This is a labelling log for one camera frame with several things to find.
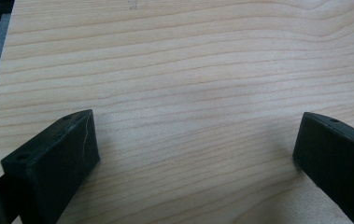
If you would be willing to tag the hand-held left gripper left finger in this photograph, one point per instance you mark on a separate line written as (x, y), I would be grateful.
(56, 161)

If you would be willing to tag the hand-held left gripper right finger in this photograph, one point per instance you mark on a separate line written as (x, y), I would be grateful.
(336, 161)

